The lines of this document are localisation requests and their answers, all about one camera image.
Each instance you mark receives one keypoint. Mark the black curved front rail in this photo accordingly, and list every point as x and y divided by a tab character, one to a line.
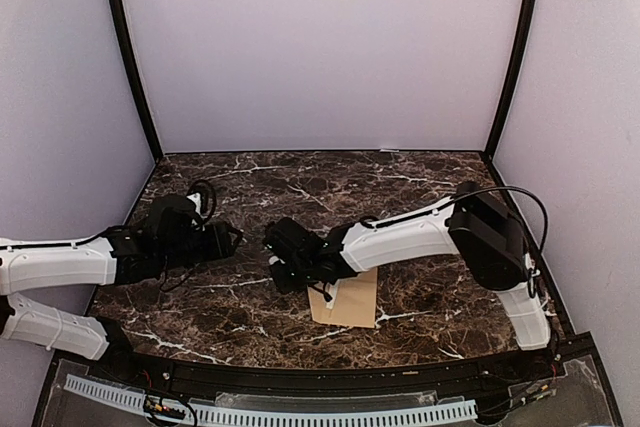
488	376

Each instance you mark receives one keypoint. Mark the left black frame post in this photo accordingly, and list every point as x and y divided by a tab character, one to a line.
134	78

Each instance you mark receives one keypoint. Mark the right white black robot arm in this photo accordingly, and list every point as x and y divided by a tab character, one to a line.
471	223

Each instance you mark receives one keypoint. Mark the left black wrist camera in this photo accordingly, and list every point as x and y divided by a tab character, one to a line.
174	217

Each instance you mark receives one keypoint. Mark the brown kraft paper envelope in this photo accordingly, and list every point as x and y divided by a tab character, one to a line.
355	305

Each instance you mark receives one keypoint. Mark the white slotted cable duct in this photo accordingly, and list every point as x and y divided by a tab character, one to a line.
261	410

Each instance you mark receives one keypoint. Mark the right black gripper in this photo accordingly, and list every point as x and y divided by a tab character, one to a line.
281	281

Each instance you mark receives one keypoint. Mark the black frame post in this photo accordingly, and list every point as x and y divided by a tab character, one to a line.
134	78
513	70

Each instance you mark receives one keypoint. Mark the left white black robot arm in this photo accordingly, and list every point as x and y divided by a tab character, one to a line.
118	256

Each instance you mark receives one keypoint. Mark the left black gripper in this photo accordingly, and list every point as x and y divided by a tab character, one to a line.
219	246

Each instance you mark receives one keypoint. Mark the right black frame post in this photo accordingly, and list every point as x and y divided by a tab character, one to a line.
513	70

